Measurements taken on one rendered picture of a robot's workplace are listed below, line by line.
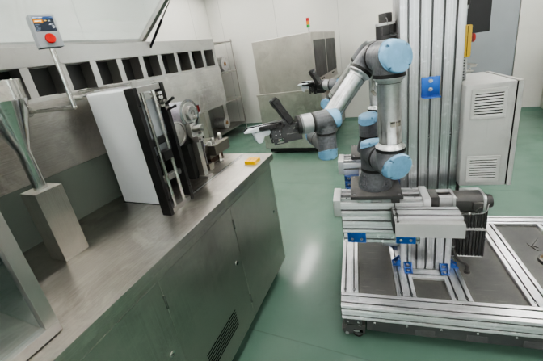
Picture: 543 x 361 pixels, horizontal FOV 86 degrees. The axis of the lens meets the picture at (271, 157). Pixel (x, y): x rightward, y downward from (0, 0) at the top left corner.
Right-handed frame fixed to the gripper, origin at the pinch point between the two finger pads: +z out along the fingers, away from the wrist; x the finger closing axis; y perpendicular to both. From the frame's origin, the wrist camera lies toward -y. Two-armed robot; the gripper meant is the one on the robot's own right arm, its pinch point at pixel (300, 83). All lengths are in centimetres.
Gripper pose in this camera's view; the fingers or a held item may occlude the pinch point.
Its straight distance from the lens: 223.4
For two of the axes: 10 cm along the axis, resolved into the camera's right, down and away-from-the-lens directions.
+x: 6.2, -4.8, 6.3
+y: 2.4, 8.7, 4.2
